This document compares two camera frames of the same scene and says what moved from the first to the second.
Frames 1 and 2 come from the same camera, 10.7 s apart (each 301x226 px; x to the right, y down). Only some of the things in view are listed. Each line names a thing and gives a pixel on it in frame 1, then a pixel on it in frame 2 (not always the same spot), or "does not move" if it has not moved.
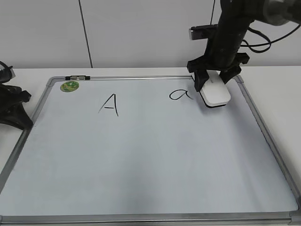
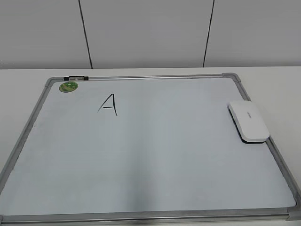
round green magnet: [69, 86] does not move
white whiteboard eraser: [215, 93] → [249, 124]
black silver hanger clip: [77, 77] does not move
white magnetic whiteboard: [146, 151] does not move
